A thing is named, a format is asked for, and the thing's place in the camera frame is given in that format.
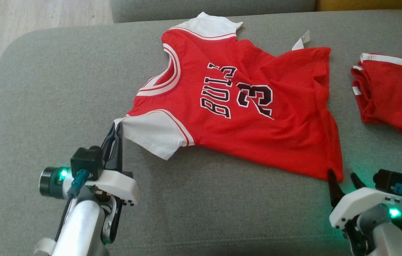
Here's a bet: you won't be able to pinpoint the black left camera cable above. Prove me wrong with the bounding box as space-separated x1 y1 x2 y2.
55 169 91 242

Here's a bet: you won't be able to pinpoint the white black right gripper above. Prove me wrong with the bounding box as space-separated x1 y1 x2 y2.
327 169 402 230

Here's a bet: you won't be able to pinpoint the red white-trimmed shorts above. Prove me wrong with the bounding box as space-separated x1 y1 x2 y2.
350 53 402 143

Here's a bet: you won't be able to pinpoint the yellow sofa backrest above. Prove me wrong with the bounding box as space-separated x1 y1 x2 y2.
315 0 402 11

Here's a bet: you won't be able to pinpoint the grey fabric sofa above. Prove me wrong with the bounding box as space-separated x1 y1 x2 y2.
0 10 402 256

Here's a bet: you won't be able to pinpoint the grey rounded sofa cushion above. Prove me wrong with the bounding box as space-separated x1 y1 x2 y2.
110 0 317 23

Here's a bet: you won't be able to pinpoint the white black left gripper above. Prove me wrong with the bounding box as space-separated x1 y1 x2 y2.
63 122 141 207

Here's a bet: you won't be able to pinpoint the red white basketball jersey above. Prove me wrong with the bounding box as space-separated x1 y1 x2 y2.
114 12 344 182

